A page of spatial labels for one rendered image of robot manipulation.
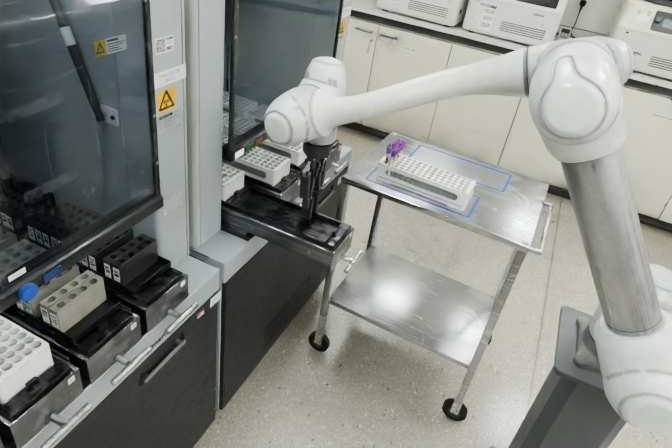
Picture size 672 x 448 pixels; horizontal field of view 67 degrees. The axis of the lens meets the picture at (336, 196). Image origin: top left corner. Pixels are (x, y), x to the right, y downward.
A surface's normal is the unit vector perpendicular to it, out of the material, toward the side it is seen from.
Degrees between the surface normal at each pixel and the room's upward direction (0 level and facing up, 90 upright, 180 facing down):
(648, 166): 90
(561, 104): 85
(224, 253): 0
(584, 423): 90
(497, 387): 0
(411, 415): 0
